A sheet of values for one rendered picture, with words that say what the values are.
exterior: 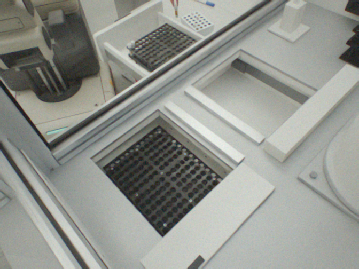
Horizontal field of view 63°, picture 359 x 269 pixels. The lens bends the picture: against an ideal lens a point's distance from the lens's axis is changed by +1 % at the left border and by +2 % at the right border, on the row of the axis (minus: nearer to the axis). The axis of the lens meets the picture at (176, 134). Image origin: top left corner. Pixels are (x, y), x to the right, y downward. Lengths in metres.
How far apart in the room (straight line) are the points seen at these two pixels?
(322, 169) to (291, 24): 0.45
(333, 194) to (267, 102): 0.37
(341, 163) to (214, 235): 0.26
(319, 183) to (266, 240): 0.16
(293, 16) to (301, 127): 0.37
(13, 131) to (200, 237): 0.37
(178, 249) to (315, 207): 0.27
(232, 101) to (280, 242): 0.46
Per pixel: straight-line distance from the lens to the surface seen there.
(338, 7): 1.08
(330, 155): 0.65
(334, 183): 0.62
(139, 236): 0.57
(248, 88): 0.93
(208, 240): 0.54
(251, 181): 0.59
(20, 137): 0.59
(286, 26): 0.94
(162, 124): 0.79
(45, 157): 0.65
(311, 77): 0.83
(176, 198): 0.63
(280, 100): 0.92
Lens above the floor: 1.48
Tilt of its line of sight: 54 degrees down
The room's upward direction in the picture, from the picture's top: 6 degrees counter-clockwise
